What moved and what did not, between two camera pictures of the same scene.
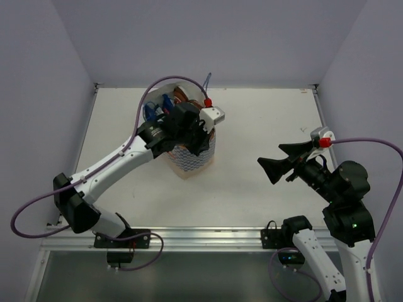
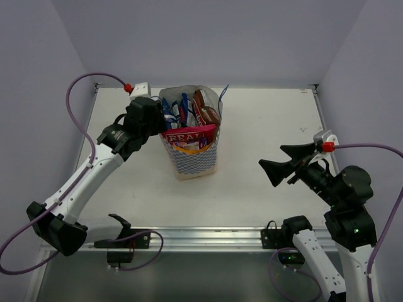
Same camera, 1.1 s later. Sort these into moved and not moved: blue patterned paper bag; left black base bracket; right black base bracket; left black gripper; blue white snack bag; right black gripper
Moved: blue white snack bag; blue patterned paper bag; left black gripper
Not moved: right black gripper; left black base bracket; right black base bracket
